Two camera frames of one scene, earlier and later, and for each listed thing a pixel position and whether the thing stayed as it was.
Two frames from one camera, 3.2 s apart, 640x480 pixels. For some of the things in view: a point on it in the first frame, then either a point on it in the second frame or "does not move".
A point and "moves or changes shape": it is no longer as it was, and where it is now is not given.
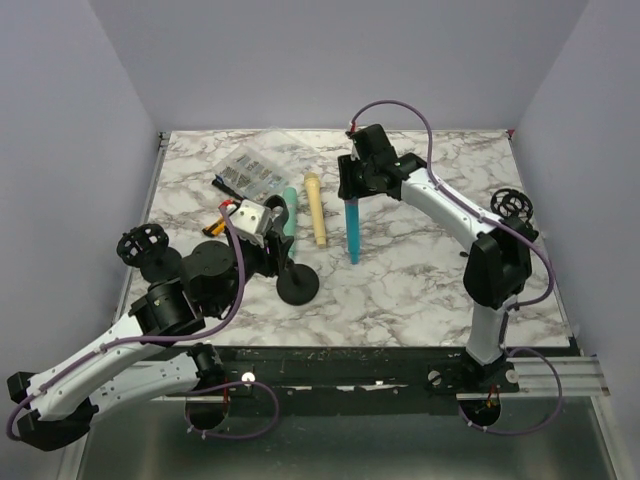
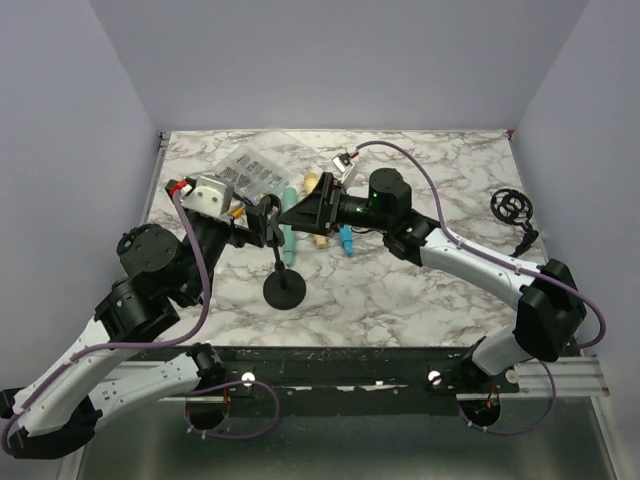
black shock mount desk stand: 146,246 does not move
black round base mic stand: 298,284 moves or changes shape
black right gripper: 350,187 to 319,211
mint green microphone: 290,227 does not move
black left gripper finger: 285,241 to 257,220
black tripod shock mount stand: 517,209 does not move
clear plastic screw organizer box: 252,175 does not move
